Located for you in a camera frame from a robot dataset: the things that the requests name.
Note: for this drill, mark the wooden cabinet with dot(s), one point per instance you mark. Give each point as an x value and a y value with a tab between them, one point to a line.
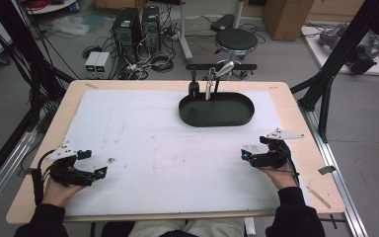
286	19

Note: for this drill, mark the black key rack with tray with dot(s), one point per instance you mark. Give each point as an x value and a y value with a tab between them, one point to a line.
217	110

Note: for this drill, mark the person's right hand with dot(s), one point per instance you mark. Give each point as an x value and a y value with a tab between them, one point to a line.
283	179

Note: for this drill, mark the person's light trousers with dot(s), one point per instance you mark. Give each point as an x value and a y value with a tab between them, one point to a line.
190	228

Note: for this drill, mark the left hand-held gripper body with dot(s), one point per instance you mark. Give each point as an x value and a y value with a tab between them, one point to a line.
67	174

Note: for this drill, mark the black flat case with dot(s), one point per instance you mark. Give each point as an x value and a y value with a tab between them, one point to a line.
222	23

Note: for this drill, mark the grey robot part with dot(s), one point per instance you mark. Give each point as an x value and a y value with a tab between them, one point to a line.
330	36

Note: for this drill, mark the white table mat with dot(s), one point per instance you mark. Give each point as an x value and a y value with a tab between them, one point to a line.
161	177

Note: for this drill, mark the aluminium rail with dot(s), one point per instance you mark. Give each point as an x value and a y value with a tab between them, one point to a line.
3	174
339	184

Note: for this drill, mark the person's left hand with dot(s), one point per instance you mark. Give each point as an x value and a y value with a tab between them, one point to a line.
57	194

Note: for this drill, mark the white floor board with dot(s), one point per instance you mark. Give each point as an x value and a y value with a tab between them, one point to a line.
322	56

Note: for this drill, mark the clear plastic sheet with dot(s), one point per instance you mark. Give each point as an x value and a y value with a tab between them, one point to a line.
70	25

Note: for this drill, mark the grey tape piece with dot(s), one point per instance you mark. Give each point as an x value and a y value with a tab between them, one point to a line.
327	170

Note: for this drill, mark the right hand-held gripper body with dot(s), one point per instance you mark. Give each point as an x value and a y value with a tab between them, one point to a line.
271	159

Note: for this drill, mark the large black computer tower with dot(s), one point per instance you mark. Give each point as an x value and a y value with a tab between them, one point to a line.
126	33

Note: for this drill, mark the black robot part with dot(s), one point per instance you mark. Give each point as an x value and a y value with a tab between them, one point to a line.
362	61

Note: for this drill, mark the thin wooden strip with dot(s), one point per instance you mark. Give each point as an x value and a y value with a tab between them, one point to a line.
319	197

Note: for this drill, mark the grey metal stand leg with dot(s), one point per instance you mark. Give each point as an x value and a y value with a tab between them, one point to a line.
185	36

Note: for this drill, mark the white round table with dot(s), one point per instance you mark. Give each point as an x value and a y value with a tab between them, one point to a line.
54	7

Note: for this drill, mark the black round stool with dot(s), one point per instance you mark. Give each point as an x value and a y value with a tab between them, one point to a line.
236	39

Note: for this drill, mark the white bench power supply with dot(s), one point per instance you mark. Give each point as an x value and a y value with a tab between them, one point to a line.
91	62
102	63

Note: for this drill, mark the slim black computer tower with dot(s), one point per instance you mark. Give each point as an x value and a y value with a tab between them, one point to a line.
151	28

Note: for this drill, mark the black frame strut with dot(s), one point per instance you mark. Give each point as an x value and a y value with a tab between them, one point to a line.
23	42
335	59

